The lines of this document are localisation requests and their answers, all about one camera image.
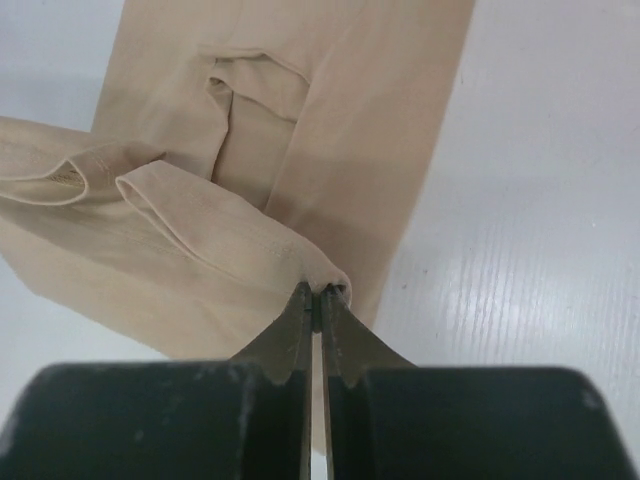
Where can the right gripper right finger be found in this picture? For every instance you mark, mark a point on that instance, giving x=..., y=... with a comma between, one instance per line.
x=386, y=418

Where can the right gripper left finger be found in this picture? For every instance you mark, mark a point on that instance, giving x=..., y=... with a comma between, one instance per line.
x=247, y=417

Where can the beige t shirt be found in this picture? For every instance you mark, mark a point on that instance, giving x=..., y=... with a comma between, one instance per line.
x=238, y=149

